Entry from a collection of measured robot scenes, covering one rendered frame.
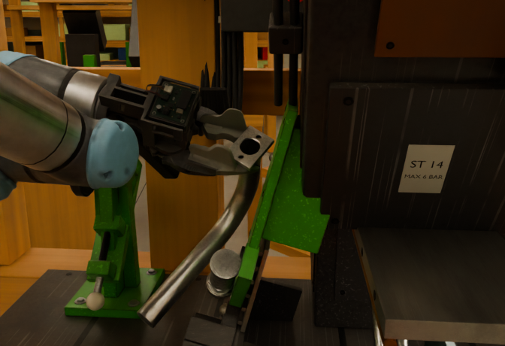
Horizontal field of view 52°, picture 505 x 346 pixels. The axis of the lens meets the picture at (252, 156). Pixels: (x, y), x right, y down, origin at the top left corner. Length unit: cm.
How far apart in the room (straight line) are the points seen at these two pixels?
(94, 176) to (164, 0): 47
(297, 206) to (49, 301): 53
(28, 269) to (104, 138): 65
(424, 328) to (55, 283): 74
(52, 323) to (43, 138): 47
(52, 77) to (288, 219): 34
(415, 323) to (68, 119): 37
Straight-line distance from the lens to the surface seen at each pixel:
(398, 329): 46
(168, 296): 72
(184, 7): 95
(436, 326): 47
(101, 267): 86
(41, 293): 102
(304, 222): 61
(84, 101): 67
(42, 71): 70
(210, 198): 100
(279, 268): 108
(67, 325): 91
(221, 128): 69
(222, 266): 63
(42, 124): 51
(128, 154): 58
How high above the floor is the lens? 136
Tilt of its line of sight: 14 degrees down
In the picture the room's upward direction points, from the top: straight up
